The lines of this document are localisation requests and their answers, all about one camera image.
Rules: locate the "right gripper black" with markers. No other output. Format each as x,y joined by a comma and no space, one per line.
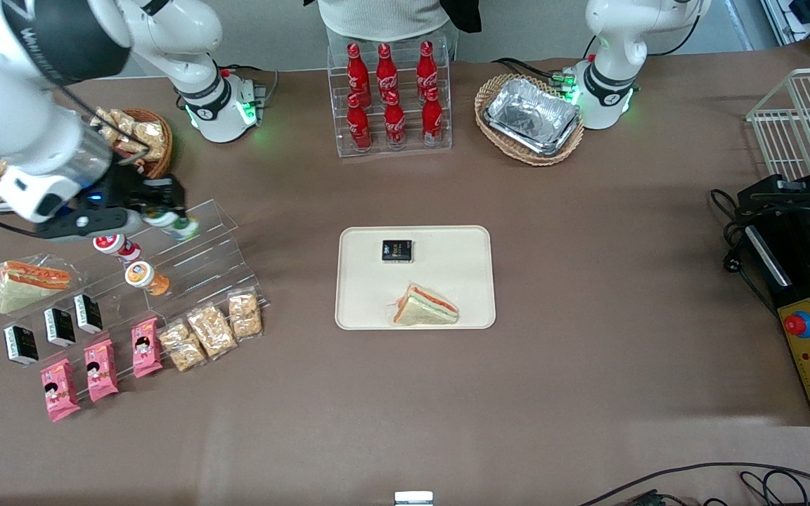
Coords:
129,188

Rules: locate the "green gum bottle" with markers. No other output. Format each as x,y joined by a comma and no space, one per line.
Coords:
187,228

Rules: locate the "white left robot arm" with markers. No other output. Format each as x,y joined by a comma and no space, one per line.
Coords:
616,42

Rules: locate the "red gum bottle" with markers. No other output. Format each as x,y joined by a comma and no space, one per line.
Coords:
115,249

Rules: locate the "orange gum bottle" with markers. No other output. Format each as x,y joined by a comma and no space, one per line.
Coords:
141,274

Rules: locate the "silver foil tray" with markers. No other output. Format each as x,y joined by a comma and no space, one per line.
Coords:
531,116

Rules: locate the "cream plastic tray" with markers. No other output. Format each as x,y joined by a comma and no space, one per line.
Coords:
447,267

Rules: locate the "dark brown wicker basket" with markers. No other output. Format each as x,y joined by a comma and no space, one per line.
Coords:
166,158

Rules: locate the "clear acrylic tiered stand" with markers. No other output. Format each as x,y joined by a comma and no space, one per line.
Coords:
113,309
190,281

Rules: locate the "red emergency stop button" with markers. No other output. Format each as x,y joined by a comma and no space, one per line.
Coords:
797,324

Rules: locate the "black white small box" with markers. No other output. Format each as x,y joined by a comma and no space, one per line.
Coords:
88,313
60,327
21,346

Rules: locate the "clear-wrapped rice crisp bar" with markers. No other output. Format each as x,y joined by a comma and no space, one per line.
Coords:
245,315
211,330
182,346

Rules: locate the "grey connector block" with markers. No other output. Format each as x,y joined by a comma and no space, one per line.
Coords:
254,91

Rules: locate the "pink cartoon snack pack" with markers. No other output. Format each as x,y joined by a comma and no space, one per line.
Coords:
146,348
100,370
60,391

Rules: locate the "wrapped triangle sandwich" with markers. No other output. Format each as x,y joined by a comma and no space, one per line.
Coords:
425,309
25,287

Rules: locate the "red cola bottle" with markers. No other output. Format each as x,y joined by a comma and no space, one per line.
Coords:
386,74
358,126
394,123
432,119
427,70
358,74

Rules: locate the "black gold-print small box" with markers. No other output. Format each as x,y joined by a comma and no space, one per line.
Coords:
396,251

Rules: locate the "green-lit connector block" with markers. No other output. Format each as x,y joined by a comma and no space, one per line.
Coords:
565,79

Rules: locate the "clear acrylic bottle rack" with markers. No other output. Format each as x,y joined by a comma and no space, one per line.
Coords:
408,149

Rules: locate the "light wicker basket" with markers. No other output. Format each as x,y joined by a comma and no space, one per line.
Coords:
528,159

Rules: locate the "person in white shirt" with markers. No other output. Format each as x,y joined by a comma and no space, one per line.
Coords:
384,17

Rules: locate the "black fabric item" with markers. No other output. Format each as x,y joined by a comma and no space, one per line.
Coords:
463,13

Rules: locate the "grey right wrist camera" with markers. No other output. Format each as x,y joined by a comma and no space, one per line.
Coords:
88,226

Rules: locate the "metal frame shelf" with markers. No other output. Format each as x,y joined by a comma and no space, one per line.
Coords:
806,21

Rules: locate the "small white metal bracket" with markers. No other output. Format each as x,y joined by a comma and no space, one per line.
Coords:
413,499

